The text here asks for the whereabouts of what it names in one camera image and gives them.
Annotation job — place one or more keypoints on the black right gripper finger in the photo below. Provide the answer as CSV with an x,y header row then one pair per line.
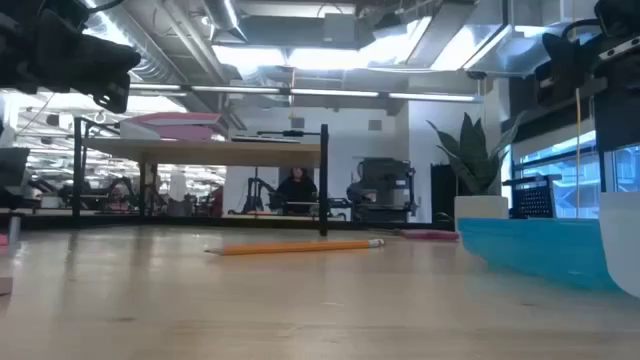
x,y
562,70

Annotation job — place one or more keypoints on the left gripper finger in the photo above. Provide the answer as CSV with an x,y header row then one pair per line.
x,y
115,65

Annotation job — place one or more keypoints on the translucent plastic box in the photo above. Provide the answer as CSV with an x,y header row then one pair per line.
x,y
625,240

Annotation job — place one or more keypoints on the yellow pencil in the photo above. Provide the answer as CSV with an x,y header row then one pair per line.
x,y
300,246

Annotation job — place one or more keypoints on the black background robot arm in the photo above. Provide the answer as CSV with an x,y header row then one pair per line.
x,y
255,197

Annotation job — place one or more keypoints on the thin pink foam board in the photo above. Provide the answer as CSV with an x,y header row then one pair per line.
x,y
175,118

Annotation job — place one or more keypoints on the thick pink foam board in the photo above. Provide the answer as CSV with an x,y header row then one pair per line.
x,y
185,133

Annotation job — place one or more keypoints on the dark monitor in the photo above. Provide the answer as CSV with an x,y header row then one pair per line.
x,y
12,170

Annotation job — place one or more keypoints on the green snake plant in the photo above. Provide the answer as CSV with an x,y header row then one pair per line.
x,y
475,160

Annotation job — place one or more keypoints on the wooden background table top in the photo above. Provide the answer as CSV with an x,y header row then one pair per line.
x,y
210,152

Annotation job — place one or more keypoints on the black perforated crate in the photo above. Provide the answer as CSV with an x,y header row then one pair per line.
x,y
535,200

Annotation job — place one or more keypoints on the white planter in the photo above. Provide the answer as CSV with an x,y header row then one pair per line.
x,y
480,207

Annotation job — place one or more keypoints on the black cabinet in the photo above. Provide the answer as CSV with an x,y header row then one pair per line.
x,y
442,200

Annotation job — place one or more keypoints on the small pink object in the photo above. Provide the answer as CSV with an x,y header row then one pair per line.
x,y
3,240

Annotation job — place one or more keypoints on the black horizontal bar device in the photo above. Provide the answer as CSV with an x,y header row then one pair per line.
x,y
292,133

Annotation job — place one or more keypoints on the black machine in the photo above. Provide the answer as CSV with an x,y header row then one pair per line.
x,y
385,185

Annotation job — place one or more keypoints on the seated person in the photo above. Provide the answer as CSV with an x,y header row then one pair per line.
x,y
297,192

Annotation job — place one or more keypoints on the grey ceiling box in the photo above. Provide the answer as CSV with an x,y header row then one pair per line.
x,y
340,27

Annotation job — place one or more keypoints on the black vertical frame post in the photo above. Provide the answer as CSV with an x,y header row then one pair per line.
x,y
324,190
77,175

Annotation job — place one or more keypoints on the silver spiral duct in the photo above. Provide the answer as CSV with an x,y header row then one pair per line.
x,y
225,15

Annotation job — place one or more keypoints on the grey metal post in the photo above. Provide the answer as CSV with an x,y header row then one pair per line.
x,y
14,230

